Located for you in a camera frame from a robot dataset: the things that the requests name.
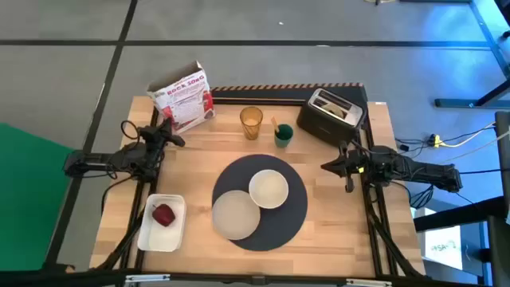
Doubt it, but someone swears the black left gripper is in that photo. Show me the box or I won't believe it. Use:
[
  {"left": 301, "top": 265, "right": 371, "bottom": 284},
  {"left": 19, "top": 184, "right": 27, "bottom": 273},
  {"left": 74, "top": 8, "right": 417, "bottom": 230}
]
[{"left": 138, "top": 116, "right": 186, "bottom": 159}]

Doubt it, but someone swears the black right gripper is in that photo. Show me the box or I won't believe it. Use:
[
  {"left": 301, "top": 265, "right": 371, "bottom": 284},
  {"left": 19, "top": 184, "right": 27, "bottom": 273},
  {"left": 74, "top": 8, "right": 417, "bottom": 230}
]
[{"left": 320, "top": 147, "right": 376, "bottom": 194}]

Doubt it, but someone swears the white red cereal box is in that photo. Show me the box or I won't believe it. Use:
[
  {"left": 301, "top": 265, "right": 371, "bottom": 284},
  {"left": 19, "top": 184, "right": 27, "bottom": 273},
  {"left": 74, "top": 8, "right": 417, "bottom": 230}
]
[{"left": 146, "top": 60, "right": 217, "bottom": 135}]

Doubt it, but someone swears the white bowl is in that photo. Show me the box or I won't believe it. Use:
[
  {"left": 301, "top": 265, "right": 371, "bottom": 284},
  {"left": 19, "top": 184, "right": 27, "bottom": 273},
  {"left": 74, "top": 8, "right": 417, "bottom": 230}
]
[{"left": 248, "top": 169, "right": 290, "bottom": 210}]

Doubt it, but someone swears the red apple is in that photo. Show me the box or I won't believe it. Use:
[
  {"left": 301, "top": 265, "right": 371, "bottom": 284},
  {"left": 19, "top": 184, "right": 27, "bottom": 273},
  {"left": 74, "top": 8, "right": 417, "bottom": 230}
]
[{"left": 151, "top": 203, "right": 177, "bottom": 228}]

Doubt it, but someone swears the black toaster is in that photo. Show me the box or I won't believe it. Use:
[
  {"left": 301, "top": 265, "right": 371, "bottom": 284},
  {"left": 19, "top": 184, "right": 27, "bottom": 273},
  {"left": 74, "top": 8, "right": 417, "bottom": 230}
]
[{"left": 296, "top": 88, "right": 367, "bottom": 147}]

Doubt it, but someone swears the green cup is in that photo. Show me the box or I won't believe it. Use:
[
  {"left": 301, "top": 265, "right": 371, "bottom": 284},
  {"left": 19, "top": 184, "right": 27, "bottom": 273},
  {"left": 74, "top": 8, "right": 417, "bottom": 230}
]
[{"left": 273, "top": 123, "right": 295, "bottom": 149}]

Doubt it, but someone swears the round dark placemat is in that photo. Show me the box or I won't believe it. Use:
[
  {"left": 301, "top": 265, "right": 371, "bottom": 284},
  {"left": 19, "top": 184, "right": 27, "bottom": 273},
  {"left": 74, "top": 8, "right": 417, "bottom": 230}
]
[{"left": 211, "top": 153, "right": 309, "bottom": 252}]

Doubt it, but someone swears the amber drinking glass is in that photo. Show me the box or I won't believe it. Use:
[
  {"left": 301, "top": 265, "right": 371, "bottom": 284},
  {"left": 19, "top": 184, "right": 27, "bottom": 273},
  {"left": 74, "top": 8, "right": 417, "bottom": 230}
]
[{"left": 239, "top": 105, "right": 265, "bottom": 141}]

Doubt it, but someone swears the black orange striped strip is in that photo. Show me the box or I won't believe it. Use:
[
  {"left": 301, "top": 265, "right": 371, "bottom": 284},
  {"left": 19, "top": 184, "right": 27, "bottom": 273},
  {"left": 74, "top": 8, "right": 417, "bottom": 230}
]
[{"left": 210, "top": 82, "right": 368, "bottom": 105}]

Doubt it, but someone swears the round grey plate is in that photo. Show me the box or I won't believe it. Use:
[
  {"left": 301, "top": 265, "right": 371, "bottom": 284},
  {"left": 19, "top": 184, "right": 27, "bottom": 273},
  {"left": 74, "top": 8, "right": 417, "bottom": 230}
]
[{"left": 211, "top": 190, "right": 261, "bottom": 242}]

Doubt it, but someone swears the white rectangular tray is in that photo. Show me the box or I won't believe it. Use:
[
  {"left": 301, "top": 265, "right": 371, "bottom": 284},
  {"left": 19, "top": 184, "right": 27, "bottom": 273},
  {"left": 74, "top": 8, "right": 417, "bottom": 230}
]
[{"left": 137, "top": 193, "right": 187, "bottom": 253}]

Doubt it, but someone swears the white printed box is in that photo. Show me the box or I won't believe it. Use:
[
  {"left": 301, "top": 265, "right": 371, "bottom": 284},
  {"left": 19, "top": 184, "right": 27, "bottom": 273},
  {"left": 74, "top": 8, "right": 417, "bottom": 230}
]
[{"left": 423, "top": 225, "right": 464, "bottom": 272}]

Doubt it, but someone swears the dark grey panel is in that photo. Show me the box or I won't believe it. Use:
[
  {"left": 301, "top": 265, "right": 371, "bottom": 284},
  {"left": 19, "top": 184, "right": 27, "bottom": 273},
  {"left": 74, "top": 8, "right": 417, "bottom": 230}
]
[{"left": 493, "top": 110, "right": 510, "bottom": 218}]

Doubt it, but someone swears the green floor mat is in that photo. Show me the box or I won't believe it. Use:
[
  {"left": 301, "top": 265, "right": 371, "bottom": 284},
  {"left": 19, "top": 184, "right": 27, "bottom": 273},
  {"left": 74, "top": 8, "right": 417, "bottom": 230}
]
[{"left": 0, "top": 122, "right": 77, "bottom": 272}]

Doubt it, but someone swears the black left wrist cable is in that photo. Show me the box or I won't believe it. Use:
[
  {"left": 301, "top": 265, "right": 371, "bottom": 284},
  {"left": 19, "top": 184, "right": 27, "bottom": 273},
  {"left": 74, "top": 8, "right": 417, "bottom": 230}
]
[{"left": 120, "top": 119, "right": 141, "bottom": 141}]

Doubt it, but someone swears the black floor cable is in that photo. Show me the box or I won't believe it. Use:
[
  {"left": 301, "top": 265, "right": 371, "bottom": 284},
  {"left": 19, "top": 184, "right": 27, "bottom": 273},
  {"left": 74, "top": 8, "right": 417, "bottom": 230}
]
[{"left": 394, "top": 126, "right": 497, "bottom": 147}]

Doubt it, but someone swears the black cable bundle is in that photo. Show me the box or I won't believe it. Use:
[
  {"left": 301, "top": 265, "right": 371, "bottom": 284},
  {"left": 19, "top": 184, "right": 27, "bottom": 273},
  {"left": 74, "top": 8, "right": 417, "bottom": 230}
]
[{"left": 408, "top": 185, "right": 436, "bottom": 210}]

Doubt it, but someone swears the black arm base cable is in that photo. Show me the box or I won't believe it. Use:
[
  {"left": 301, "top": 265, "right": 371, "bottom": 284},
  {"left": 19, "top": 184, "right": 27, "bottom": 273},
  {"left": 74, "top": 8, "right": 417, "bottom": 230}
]
[{"left": 100, "top": 175, "right": 139, "bottom": 218}]

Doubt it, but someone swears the long silver edge bracket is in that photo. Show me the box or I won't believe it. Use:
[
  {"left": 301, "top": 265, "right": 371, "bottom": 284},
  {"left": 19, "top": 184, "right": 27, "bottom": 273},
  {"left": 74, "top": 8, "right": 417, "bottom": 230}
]
[
  {"left": 124, "top": 273, "right": 171, "bottom": 284},
  {"left": 345, "top": 277, "right": 394, "bottom": 287}
]

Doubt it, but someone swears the white floor cable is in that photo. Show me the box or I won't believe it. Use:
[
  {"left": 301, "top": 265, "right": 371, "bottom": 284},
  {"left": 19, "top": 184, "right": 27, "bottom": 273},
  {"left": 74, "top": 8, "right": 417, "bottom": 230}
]
[
  {"left": 437, "top": 121, "right": 499, "bottom": 149},
  {"left": 445, "top": 129, "right": 510, "bottom": 164}
]

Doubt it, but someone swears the black metal desk frame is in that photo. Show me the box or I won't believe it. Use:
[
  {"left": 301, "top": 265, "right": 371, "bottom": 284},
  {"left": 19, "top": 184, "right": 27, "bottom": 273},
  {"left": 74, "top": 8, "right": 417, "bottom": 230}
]
[{"left": 433, "top": 0, "right": 510, "bottom": 109}]

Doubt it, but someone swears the black aluminium table frame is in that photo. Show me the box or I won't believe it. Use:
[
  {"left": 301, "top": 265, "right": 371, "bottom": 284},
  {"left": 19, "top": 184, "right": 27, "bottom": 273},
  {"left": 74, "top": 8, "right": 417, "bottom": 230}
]
[{"left": 95, "top": 95, "right": 427, "bottom": 287}]

